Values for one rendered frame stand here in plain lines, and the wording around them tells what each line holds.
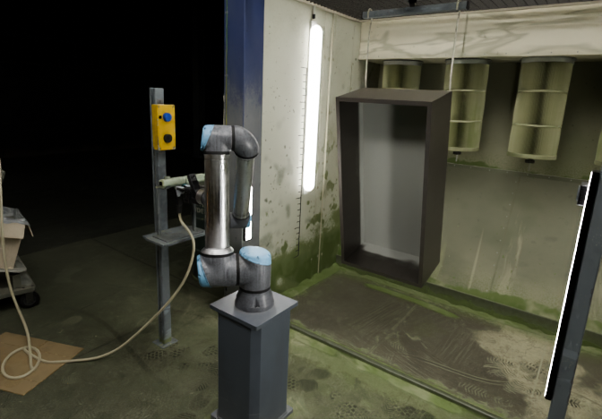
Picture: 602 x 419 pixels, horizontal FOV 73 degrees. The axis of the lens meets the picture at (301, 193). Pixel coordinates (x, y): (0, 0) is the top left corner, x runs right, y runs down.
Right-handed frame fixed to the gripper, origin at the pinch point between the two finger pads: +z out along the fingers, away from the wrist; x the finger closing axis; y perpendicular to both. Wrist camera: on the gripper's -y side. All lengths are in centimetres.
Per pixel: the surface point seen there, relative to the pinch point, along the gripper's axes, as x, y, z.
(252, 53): 56, -78, -5
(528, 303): 175, 88, -174
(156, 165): -2.9, -10.0, 16.2
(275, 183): 80, 11, -7
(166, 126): 0.3, -33.1, 9.7
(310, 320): 76, 106, -47
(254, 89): 58, -55, -5
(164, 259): -2, 50, 13
